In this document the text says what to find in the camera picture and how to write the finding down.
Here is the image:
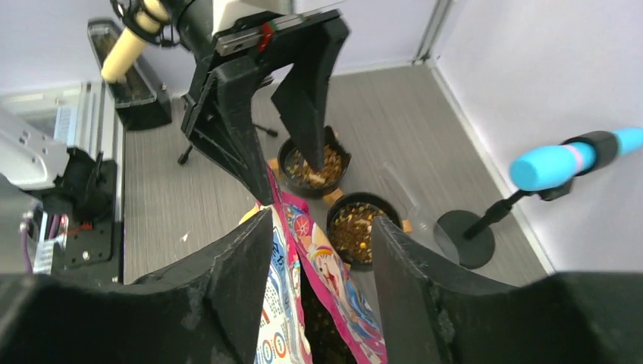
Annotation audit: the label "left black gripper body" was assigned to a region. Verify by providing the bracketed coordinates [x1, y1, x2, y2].
[171, 1, 347, 55]

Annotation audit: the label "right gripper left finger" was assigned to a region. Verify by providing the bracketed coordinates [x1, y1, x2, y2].
[1, 210, 273, 363]

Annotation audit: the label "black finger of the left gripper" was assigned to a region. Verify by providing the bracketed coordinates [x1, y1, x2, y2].
[271, 20, 350, 171]
[180, 55, 274, 206]

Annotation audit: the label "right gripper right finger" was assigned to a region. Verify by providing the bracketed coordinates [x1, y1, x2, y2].
[372, 218, 642, 363]

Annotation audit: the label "clear plastic scoop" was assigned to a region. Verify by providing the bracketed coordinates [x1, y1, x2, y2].
[379, 162, 460, 263]

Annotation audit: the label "colourful pet food bag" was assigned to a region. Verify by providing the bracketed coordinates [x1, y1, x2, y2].
[254, 172, 388, 363]

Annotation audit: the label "cat-ear black pet bowl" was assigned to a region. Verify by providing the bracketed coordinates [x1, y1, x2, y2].
[266, 125, 353, 207]

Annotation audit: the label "round black pet bowl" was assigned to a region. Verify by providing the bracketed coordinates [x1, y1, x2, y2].
[327, 192, 412, 271]

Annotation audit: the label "black box device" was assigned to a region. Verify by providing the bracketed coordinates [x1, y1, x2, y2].
[87, 17, 172, 131]

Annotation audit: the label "blue microphone on stand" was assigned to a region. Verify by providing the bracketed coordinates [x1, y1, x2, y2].
[434, 127, 642, 269]

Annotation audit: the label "yellow microphone on tripod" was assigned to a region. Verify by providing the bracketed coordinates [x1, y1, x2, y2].
[100, 0, 280, 167]

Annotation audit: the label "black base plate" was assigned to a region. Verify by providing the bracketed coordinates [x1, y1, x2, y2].
[30, 147, 124, 285]

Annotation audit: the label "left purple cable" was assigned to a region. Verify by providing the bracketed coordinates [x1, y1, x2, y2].
[19, 211, 66, 275]

